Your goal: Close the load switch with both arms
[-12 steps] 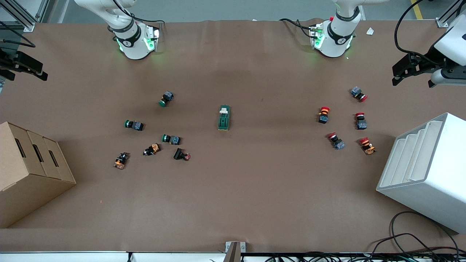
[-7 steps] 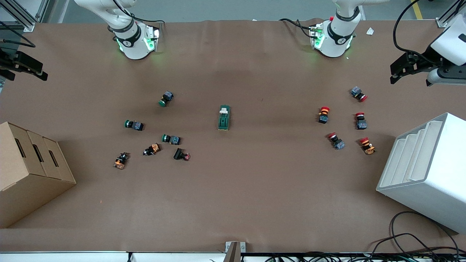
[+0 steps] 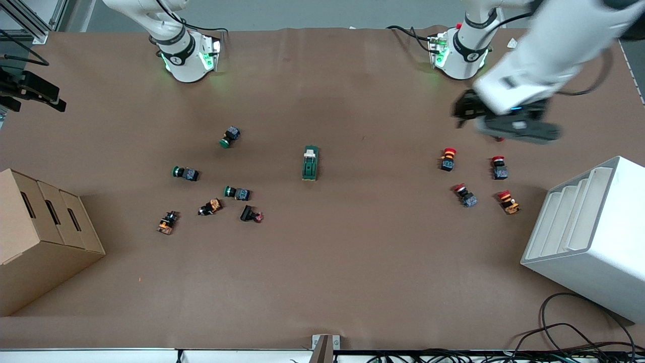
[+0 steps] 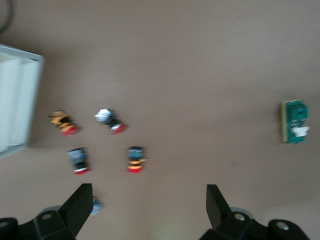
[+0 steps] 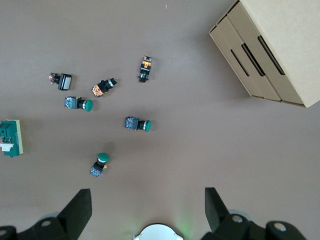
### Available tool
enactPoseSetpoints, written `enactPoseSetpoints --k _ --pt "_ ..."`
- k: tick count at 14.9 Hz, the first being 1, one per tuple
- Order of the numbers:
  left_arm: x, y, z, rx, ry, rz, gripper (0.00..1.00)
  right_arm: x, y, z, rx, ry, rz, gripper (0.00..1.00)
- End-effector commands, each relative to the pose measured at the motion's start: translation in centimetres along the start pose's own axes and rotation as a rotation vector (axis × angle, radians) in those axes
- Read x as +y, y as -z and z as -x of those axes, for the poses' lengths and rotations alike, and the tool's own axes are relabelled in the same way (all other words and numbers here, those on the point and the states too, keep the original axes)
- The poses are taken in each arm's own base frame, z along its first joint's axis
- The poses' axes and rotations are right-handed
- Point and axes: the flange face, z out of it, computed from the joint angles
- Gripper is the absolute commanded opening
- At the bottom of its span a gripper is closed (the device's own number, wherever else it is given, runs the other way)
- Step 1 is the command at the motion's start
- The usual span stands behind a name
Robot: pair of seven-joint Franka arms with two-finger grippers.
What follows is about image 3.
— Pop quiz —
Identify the metal table edge bracket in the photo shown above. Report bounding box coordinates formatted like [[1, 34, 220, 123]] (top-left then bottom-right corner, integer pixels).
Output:
[[311, 334, 341, 363]]

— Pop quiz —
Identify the white stepped rack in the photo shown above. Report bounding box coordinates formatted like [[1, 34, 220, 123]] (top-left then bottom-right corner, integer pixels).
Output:
[[521, 156, 645, 324]]

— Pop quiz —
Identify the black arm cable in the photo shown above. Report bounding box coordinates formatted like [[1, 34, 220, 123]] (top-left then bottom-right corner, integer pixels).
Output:
[[0, 28, 51, 67], [387, 25, 436, 53]]

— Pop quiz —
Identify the green load switch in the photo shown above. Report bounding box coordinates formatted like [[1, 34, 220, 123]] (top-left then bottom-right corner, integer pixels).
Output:
[[301, 146, 320, 182]]

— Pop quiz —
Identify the aluminium frame profile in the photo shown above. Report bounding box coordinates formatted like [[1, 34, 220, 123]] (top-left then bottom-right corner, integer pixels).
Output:
[[0, 0, 69, 44]]

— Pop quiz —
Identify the brown cardboard box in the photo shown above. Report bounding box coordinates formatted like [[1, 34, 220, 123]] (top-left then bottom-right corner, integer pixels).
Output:
[[0, 168, 106, 317]]

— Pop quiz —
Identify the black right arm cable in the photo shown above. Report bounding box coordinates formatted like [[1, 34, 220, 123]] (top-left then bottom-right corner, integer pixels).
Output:
[[0, 28, 51, 67]]

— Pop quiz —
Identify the black looped floor cable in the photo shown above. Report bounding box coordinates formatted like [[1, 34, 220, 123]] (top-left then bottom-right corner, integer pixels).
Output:
[[538, 292, 636, 354]]

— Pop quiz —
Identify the brown paper table cover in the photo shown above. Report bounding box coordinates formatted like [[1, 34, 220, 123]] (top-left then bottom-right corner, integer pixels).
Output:
[[0, 26, 645, 351]]

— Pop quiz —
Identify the black cable bundle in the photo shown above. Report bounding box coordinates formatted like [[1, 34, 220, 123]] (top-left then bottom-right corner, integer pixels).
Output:
[[353, 348, 645, 363]]

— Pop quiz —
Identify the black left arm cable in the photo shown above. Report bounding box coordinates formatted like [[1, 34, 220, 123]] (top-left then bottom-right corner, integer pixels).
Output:
[[387, 25, 436, 53]]

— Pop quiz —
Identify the white table edge rail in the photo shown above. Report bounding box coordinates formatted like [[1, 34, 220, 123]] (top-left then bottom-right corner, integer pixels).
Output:
[[0, 348, 313, 363]]

